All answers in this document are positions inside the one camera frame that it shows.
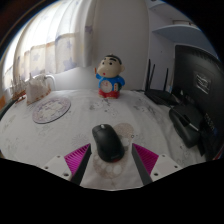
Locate round purple printed mouse pad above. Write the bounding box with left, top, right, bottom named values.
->
left=31, top=96, right=72, bottom=125

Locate large white conch shell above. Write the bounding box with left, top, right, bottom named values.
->
left=25, top=73, right=53, bottom=106

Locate wooden model sailing ship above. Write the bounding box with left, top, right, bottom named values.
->
left=9, top=78, right=28, bottom=103

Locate black box-shaped device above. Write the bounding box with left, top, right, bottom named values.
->
left=168, top=103, right=204, bottom=149

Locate white wall shelf unit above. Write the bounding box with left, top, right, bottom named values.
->
left=146, top=0, right=214, bottom=58

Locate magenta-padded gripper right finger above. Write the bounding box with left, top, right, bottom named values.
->
left=131, top=143, right=184, bottom=186

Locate black computer monitor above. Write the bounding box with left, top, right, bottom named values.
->
left=173, top=44, right=224, bottom=158

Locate cartoon boy figurine clock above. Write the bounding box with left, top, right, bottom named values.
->
left=94, top=54, right=127, bottom=100

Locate orange wooden chair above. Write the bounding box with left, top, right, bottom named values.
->
left=0, top=95, right=7, bottom=111

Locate dark keyboard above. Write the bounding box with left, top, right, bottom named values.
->
left=0, top=98, right=18, bottom=121

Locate white printed tablecloth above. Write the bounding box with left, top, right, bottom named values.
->
left=0, top=88, right=208, bottom=191

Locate black computer mouse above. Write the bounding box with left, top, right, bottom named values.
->
left=91, top=123, right=126, bottom=163

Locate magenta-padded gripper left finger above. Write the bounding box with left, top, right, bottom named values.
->
left=41, top=143, right=93, bottom=186

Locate black router with antennas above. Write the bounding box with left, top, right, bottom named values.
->
left=143, top=58, right=179, bottom=108

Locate white star-print curtain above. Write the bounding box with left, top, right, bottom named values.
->
left=1, top=0, right=98, bottom=91

